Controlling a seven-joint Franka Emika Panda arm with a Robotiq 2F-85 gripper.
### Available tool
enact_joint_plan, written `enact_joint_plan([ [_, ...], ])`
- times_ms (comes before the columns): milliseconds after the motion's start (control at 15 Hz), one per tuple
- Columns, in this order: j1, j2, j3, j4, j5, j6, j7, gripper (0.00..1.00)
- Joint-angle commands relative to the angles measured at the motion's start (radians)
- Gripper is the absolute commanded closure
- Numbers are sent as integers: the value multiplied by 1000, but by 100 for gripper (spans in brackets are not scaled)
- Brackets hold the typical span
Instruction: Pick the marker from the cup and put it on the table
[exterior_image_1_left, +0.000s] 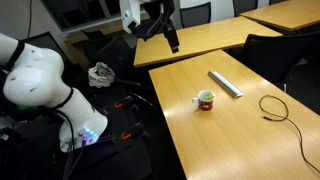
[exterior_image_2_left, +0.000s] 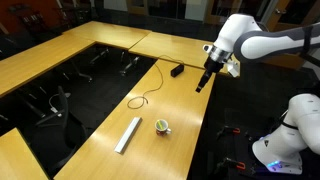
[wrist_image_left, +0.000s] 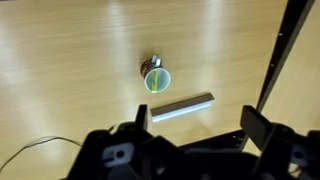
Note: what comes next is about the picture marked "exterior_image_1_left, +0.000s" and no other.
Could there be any white and red mug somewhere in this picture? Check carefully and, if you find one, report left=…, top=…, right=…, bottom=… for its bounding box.
left=191, top=89, right=215, bottom=112

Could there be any wooden conference table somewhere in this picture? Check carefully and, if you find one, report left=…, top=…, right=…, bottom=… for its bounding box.
left=239, top=0, right=320, bottom=32
left=133, top=15, right=284, bottom=68

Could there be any crumpled white cloth bag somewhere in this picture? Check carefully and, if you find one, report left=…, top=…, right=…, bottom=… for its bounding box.
left=87, top=61, right=116, bottom=89

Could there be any black mesh office chair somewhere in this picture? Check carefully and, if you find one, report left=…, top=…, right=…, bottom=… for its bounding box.
left=241, top=31, right=320, bottom=84

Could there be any long silver metal bar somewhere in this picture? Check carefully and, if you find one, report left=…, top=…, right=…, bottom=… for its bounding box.
left=207, top=70, right=245, bottom=100

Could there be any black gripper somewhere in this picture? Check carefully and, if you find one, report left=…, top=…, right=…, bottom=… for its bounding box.
left=134, top=0, right=181, bottom=55

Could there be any thin black cable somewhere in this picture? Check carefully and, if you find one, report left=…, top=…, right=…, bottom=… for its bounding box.
left=258, top=94, right=320, bottom=174

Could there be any black robot stand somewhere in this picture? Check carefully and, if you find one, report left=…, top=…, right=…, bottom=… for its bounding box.
left=0, top=83, right=154, bottom=180

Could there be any orange-tipped black clamp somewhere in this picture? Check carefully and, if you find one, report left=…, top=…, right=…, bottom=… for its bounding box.
left=113, top=95, right=134, bottom=110
left=120, top=122, right=145, bottom=141

